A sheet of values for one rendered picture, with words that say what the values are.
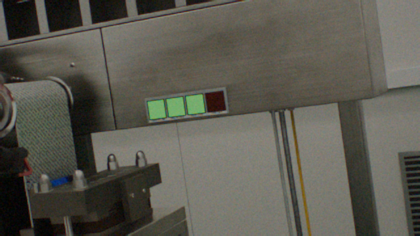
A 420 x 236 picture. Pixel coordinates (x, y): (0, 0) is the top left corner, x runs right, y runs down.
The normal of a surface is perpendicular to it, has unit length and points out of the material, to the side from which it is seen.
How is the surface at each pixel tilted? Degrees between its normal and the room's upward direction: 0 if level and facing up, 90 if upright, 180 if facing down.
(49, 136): 90
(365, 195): 90
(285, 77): 90
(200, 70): 90
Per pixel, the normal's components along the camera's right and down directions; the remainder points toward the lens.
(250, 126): -0.38, 0.11
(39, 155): 0.92, -0.11
